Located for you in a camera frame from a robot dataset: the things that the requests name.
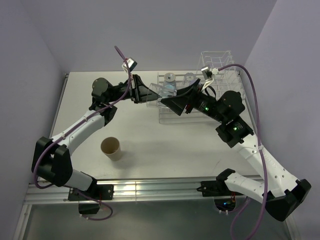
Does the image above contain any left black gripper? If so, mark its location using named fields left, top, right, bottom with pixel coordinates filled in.
left=107, top=75, right=162, bottom=105

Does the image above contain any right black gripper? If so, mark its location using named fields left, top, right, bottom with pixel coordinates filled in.
left=160, top=78, right=227, bottom=124

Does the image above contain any light blue mug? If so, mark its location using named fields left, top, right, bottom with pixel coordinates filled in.
left=161, top=84, right=176, bottom=98

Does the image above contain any clear faceted glass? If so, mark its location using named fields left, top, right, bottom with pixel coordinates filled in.
left=184, top=72, right=197, bottom=85

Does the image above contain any grey-blue ceramic cup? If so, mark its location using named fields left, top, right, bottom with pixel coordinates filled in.
left=163, top=72, right=176, bottom=83

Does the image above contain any beige paper cup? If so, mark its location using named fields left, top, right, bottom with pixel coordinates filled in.
left=100, top=137, right=122, bottom=161

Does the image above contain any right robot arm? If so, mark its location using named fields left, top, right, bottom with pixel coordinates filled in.
left=160, top=80, right=311, bottom=222

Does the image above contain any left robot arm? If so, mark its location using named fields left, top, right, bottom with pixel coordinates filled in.
left=31, top=74, right=159, bottom=200

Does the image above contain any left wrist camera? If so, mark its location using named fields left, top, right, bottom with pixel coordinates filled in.
left=122, top=57, right=138, bottom=73

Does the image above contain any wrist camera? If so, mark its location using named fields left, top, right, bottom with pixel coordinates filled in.
left=122, top=57, right=138, bottom=73
left=200, top=65, right=219, bottom=90

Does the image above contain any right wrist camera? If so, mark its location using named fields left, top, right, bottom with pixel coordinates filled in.
left=200, top=65, right=219, bottom=90

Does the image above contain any white wire dish rack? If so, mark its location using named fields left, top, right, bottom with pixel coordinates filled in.
left=157, top=51, right=246, bottom=128

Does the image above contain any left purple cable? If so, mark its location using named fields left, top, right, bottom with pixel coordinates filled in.
left=33, top=45, right=133, bottom=190

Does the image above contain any purple cable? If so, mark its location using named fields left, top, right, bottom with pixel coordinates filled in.
left=218, top=64, right=268, bottom=240
left=33, top=45, right=133, bottom=190

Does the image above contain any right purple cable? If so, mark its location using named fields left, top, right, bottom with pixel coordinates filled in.
left=218, top=64, right=268, bottom=240

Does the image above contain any aluminium rail frame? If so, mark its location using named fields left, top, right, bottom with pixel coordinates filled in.
left=24, top=174, right=266, bottom=205

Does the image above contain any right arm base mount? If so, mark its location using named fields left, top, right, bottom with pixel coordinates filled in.
left=196, top=180, right=221, bottom=197

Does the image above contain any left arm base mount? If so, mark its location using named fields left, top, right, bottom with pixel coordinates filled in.
left=67, top=184, right=114, bottom=202

